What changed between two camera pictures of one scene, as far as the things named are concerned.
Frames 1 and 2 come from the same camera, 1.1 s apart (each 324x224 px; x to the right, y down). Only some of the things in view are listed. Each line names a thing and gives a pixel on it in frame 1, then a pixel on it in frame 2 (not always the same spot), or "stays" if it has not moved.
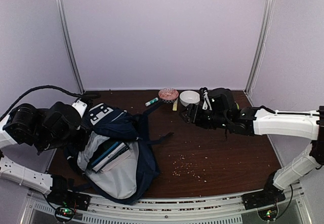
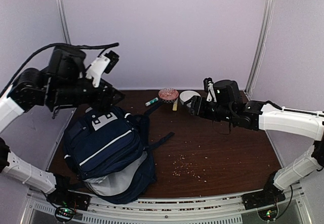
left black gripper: [79, 141] → [102, 91]
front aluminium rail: [212, 209] stays
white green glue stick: [151, 101] stays
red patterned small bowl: [168, 95] stays
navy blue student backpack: [113, 155] stays
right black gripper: [191, 108] → [198, 104]
